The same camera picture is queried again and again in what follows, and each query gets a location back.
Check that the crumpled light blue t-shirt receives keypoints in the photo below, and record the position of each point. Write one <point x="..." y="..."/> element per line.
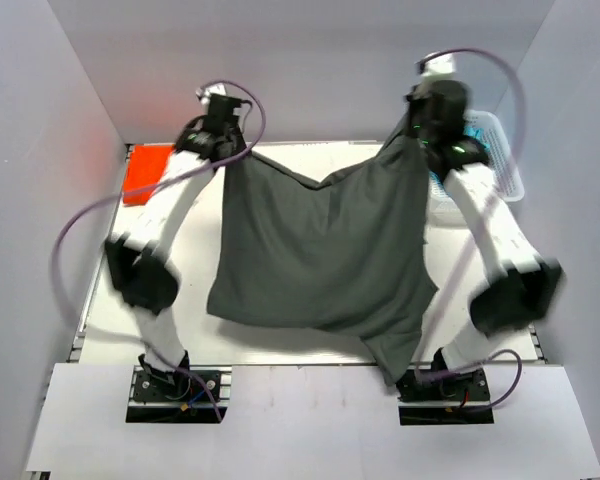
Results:
<point x="475" y="137"/>

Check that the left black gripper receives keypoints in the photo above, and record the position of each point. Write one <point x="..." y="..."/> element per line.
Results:
<point x="241" y="146"/>

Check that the dark grey t-shirt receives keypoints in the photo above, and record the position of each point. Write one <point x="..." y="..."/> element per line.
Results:
<point x="343" y="255"/>

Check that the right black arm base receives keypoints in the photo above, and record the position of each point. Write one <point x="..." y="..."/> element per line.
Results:
<point x="463" y="400"/>

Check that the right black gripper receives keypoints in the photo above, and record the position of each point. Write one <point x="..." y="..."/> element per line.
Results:
<point x="415" y="99"/>

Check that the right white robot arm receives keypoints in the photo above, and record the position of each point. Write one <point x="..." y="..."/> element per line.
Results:
<point x="520" y="285"/>

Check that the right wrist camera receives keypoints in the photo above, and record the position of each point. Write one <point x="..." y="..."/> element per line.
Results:
<point x="437" y="67"/>

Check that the folded orange t-shirt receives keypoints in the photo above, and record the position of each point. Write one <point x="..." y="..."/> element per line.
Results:
<point x="147" y="164"/>

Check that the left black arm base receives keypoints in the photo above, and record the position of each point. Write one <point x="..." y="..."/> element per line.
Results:
<point x="153" y="401"/>

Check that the white plastic basket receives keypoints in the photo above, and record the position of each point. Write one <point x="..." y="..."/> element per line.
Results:
<point x="485" y="126"/>

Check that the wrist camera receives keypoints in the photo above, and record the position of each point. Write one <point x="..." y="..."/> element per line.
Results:
<point x="204" y="94"/>
<point x="437" y="67"/>

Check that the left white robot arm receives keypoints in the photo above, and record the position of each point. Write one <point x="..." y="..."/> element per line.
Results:
<point x="138" y="260"/>

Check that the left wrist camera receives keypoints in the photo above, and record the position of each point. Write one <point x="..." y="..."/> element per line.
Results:
<point x="204" y="94"/>

